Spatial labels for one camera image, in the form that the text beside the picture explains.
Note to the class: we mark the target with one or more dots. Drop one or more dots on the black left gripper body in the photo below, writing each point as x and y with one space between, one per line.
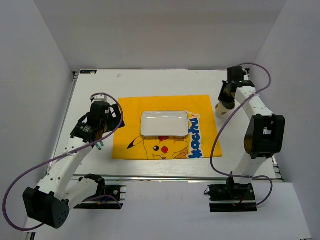
106 122

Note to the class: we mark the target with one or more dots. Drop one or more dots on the cream metal cup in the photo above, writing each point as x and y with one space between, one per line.
222 109

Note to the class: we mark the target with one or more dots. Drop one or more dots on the yellow Pikachu placemat cloth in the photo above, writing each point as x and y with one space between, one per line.
130 144

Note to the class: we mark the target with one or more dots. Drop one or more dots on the white rectangular plate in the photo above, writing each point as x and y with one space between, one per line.
164 124

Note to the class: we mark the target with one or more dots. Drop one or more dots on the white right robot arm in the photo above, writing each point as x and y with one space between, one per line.
265 132

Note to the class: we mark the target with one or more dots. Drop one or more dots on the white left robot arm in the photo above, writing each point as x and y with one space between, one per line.
52 199

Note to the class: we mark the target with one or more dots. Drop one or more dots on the blue table corner label left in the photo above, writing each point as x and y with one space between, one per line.
88 71

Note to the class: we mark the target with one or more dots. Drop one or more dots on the aluminium table edge rail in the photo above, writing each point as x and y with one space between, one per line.
109 177

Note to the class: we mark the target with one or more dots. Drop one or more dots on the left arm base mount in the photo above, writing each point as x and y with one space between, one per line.
110 195

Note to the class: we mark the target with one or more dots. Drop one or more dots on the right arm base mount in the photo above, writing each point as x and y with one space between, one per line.
231 197

